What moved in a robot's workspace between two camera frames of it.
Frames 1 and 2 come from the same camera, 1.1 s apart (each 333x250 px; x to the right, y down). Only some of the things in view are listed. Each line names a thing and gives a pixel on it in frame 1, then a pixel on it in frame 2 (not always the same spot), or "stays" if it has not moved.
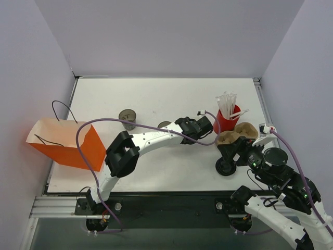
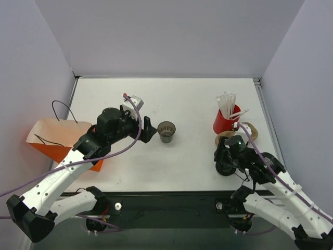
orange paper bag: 56,139 stays
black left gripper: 202,124 → 140,130
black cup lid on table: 226,167 stays
